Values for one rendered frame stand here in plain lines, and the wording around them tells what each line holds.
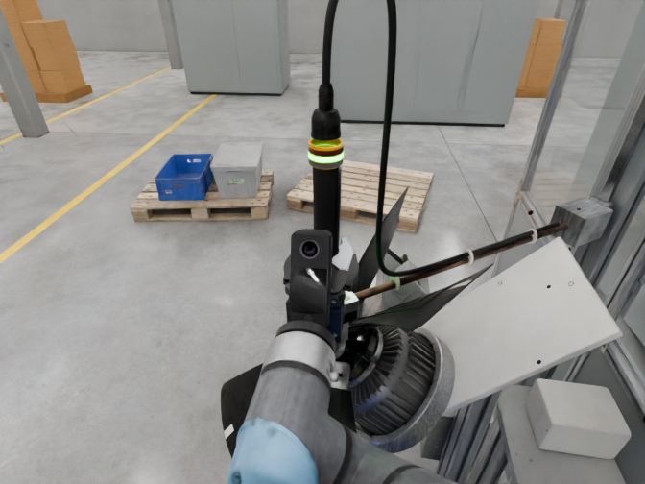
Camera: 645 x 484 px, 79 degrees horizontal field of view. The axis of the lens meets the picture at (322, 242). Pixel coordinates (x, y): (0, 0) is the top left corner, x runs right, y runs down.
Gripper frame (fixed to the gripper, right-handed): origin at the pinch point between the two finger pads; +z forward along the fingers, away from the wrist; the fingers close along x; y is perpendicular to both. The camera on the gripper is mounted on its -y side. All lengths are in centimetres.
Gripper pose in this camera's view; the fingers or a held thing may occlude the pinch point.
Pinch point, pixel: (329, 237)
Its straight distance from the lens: 58.9
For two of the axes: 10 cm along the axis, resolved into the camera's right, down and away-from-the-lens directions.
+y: 0.1, 8.2, 5.7
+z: 1.6, -5.6, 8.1
